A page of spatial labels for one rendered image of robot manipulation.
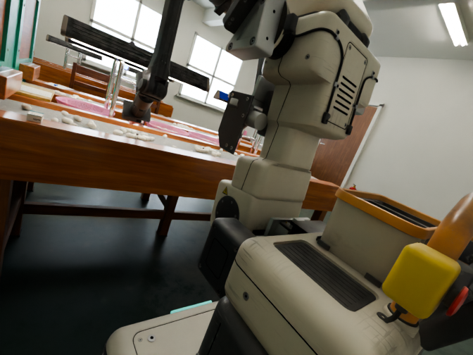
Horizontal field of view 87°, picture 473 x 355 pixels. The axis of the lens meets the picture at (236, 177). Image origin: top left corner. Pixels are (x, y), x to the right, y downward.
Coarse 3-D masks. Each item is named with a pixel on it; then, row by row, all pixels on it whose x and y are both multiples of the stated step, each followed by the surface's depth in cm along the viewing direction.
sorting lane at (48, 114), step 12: (0, 108) 83; (12, 108) 88; (36, 108) 99; (48, 108) 106; (60, 120) 95; (84, 120) 108; (96, 120) 116; (108, 132) 103; (144, 132) 129; (168, 144) 121; (180, 144) 131; (192, 144) 144; (216, 156) 134; (228, 156) 147
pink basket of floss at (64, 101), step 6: (60, 96) 126; (60, 102) 117; (66, 102) 130; (72, 102) 134; (84, 102) 138; (78, 108) 116; (84, 108) 138; (96, 108) 140; (102, 108) 141; (102, 114) 123; (114, 114) 133
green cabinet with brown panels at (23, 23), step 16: (0, 0) 84; (16, 0) 102; (32, 0) 137; (0, 16) 86; (16, 16) 107; (32, 16) 146; (0, 32) 90; (16, 32) 112; (32, 32) 153; (0, 48) 93; (16, 48) 114; (32, 48) 156; (0, 64) 91; (16, 64) 117
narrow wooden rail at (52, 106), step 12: (12, 96) 99; (24, 96) 101; (60, 108) 108; (72, 108) 111; (108, 120) 119; (120, 120) 123; (156, 132) 133; (168, 132) 139; (204, 144) 150; (216, 144) 159
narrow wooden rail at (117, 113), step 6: (54, 96) 131; (66, 96) 135; (54, 102) 132; (78, 102) 137; (90, 108) 141; (108, 108) 146; (120, 114) 150; (126, 120) 153; (162, 126) 166; (174, 126) 172; (198, 132) 186; (204, 138) 185; (216, 138) 191; (240, 144) 206; (240, 150) 206; (246, 150) 210; (258, 150) 216
